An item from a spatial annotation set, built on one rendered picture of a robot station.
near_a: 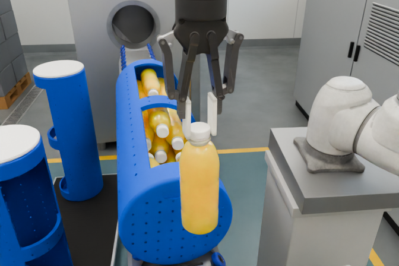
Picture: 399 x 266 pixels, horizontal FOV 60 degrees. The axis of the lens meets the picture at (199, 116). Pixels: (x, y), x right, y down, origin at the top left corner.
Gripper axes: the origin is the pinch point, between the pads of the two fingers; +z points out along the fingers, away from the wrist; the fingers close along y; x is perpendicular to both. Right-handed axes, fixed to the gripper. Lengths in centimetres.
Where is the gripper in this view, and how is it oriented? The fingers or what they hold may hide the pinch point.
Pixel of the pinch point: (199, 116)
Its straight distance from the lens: 58.5
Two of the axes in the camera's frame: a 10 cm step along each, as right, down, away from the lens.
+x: 2.7, 4.5, -8.5
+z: -0.1, 8.9, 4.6
